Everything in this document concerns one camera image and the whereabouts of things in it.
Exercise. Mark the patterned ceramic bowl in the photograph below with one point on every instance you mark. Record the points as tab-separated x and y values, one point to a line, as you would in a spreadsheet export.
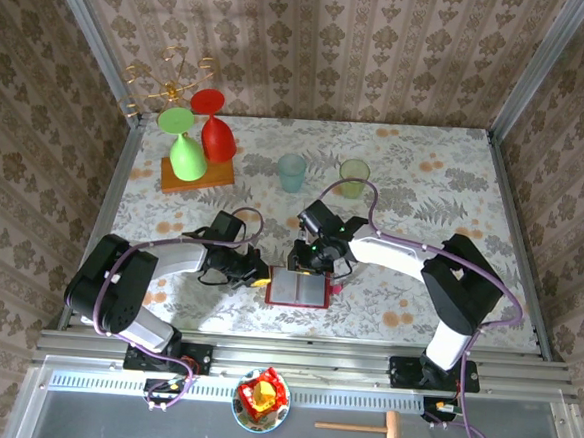
243	418

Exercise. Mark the aluminium side rail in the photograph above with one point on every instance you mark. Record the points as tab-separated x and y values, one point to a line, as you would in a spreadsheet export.
516	219
124	167

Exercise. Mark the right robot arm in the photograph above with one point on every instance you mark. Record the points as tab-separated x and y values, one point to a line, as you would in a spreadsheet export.
462	296

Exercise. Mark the small wooden mallet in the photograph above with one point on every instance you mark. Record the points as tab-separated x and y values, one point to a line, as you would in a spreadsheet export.
392	429

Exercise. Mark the red plastic wine glass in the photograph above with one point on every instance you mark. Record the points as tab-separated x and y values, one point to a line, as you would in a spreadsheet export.
218	138

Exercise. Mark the aluminium frame post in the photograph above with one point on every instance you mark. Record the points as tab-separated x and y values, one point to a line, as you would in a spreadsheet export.
93	35
542	66

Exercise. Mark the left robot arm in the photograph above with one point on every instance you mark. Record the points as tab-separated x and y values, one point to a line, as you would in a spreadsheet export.
112	286

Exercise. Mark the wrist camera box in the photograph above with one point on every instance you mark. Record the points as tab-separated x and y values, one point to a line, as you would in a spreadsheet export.
318	217
228	227

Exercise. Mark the floral patterned tablecloth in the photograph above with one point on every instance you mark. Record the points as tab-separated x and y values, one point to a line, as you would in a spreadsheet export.
427	153

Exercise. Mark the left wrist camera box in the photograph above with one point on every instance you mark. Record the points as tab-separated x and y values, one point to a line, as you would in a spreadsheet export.
228	227

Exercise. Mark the long aluminium frame rail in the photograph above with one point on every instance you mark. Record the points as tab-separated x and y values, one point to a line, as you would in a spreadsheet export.
312	361

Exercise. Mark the blue plastic cup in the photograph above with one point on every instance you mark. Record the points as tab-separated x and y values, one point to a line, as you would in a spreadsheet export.
291	174

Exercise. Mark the green plastic wine glass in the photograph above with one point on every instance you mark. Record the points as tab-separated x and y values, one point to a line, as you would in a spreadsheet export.
186	159

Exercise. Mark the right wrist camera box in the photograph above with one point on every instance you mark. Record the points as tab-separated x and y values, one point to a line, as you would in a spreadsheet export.
318	217

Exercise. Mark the green plastic cup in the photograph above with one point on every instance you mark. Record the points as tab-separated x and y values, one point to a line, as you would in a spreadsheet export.
354	173

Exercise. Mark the red yellow snack packet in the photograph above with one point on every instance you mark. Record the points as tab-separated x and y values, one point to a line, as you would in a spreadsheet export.
262	395

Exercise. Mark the red leather card holder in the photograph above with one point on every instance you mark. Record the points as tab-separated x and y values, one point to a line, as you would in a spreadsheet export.
299	290

